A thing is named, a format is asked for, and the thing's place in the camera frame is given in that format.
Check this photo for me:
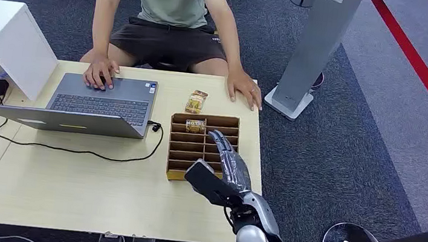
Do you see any white box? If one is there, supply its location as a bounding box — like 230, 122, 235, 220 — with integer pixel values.
0, 0, 66, 104

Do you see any yellow brown card packet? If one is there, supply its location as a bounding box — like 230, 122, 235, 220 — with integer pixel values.
184, 89, 209, 116

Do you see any grey laptop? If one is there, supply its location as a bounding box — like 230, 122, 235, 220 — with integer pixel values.
0, 63, 160, 143

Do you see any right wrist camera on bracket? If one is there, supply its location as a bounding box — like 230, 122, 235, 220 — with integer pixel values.
181, 157, 248, 211

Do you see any brown cardboard card holder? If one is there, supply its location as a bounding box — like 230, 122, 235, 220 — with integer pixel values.
164, 110, 244, 189

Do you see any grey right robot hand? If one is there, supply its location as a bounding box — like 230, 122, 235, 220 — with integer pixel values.
201, 129, 259, 196

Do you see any black laptop power cable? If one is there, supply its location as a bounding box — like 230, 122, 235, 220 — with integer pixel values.
0, 94, 167, 168

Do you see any dark round base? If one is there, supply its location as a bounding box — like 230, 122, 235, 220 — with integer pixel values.
311, 70, 326, 91

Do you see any grey kiosk stand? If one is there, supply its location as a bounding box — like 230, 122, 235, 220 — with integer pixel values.
261, 0, 368, 128

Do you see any person's right hand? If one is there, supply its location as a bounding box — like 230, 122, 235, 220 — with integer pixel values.
81, 53, 122, 93

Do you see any person's left hand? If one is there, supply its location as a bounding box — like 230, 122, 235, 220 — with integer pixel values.
222, 67, 267, 113

